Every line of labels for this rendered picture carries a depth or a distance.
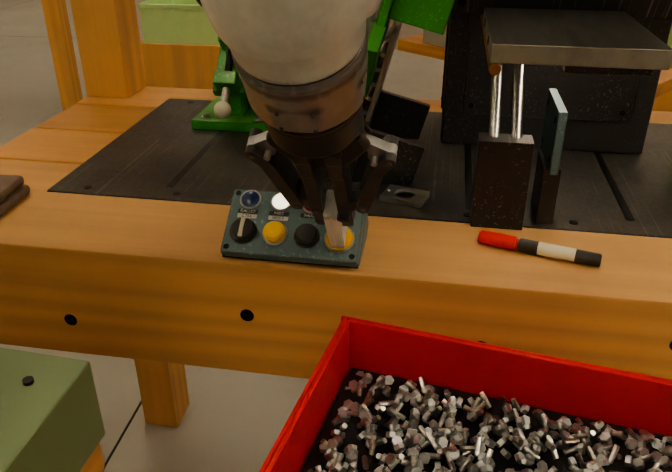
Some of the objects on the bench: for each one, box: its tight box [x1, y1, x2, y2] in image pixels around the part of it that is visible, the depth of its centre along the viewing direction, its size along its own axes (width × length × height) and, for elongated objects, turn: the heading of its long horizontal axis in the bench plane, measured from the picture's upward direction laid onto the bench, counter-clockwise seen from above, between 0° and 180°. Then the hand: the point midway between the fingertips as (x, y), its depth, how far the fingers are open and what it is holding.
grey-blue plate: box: [531, 88, 568, 224], centre depth 79 cm, size 10×2×14 cm, turn 171°
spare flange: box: [380, 184, 430, 209], centre depth 84 cm, size 6×4×1 cm
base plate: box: [47, 98, 672, 239], centre depth 98 cm, size 42×110×2 cm, turn 81°
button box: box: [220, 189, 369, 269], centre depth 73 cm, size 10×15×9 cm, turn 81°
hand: (335, 220), depth 66 cm, fingers closed
